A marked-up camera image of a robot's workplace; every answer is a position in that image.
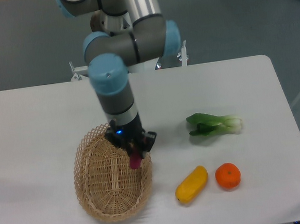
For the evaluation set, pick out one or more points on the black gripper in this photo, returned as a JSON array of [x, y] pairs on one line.
[[131, 136]]

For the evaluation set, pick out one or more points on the purple sweet potato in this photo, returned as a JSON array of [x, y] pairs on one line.
[[135, 162]]

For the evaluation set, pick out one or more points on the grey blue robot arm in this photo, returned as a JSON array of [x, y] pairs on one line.
[[107, 73]]

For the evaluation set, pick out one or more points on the woven wicker basket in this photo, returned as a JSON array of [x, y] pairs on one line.
[[105, 185]]

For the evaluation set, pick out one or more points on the green bok choy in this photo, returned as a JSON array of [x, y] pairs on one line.
[[210, 125]]

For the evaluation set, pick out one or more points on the yellow mango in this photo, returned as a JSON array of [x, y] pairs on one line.
[[192, 185]]

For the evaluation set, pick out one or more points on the orange tangerine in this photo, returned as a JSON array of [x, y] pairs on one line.
[[228, 176]]

